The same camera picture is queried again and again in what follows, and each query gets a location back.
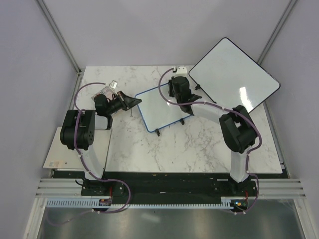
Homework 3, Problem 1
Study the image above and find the aluminium slotted rail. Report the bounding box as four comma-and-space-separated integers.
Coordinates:
35, 178, 306, 199

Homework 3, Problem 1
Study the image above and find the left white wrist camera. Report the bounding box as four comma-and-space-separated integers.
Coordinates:
105, 80, 118, 93

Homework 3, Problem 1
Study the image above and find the aluminium corner post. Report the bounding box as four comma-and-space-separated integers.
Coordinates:
34, 0, 83, 74
257, 0, 299, 65

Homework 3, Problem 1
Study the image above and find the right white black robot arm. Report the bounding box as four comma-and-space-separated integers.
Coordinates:
168, 76, 258, 196

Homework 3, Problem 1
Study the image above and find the white slotted cable duct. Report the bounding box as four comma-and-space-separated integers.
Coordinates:
46, 198, 247, 209

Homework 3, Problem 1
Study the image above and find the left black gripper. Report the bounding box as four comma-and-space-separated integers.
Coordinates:
107, 91, 142, 116

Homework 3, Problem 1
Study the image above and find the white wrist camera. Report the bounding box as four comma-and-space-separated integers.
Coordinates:
105, 80, 118, 93
172, 66, 187, 77

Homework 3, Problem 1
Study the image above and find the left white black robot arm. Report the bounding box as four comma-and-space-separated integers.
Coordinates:
60, 91, 142, 196

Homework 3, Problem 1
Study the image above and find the right aluminium corner post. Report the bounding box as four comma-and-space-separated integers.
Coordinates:
257, 0, 299, 65

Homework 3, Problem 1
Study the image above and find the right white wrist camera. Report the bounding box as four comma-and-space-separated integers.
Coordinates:
172, 66, 187, 77

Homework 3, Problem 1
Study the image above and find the purple cable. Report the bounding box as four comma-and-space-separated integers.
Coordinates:
159, 67, 262, 215
44, 83, 132, 226

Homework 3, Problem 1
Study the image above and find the large black-framed whiteboard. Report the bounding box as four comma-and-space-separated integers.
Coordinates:
189, 37, 281, 112

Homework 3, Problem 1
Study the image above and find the colourful patterned packet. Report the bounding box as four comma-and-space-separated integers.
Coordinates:
93, 87, 118, 117

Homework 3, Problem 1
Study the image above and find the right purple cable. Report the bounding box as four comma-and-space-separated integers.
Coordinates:
159, 67, 262, 215

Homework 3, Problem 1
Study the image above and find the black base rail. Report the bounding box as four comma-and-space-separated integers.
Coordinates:
53, 171, 288, 198

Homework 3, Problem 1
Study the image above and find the left aluminium corner post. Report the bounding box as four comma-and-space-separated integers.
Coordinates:
34, 0, 83, 74

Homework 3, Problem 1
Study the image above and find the small blue-framed whiteboard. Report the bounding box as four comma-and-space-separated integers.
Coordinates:
135, 83, 190, 133

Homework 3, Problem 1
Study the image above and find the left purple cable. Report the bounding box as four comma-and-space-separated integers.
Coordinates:
44, 83, 132, 226

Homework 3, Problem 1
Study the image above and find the grey metal plate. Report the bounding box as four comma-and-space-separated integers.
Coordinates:
43, 126, 113, 170

